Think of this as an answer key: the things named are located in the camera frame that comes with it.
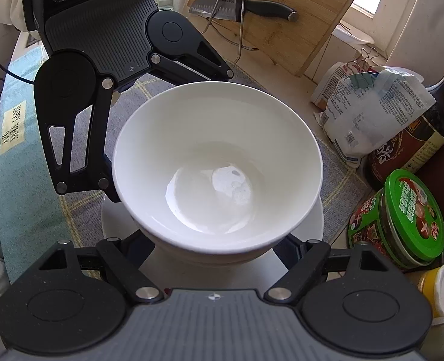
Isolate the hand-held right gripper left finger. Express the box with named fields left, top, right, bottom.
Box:
left=39, top=229, right=166, bottom=306

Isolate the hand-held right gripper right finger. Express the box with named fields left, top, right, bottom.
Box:
left=263, top=233, right=390, bottom=306

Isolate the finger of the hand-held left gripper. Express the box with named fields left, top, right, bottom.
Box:
left=37, top=77, right=122, bottom=203
left=147, top=37, right=234, bottom=86

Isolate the large white fruit-print plate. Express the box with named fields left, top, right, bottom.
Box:
left=101, top=192, right=325, bottom=298

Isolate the grey checked cloth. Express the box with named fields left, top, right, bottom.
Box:
left=0, top=41, right=373, bottom=282

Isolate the green-lid sauce jar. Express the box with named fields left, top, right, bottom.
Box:
left=348, top=169, right=444, bottom=269

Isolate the yellow-lid spice bottle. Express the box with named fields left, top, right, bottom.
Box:
left=418, top=263, right=444, bottom=318

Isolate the white plastic bag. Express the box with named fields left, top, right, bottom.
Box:
left=320, top=67, right=437, bottom=169

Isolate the dark soy sauce bottle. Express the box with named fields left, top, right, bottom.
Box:
left=365, top=49, right=444, bottom=192

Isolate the orange and white paper bag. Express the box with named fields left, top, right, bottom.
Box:
left=311, top=62, right=362, bottom=111

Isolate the green binder clip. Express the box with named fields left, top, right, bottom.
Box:
left=348, top=47, right=382, bottom=91

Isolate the small white dish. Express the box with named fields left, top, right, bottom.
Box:
left=331, top=26, right=373, bottom=46

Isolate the metal wire rack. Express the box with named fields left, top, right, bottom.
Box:
left=201, top=0, right=258, bottom=63

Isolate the black cable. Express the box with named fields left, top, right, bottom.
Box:
left=0, top=41, right=38, bottom=84

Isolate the black-handled kitchen knife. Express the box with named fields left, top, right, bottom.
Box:
left=189, top=0, right=298, bottom=23

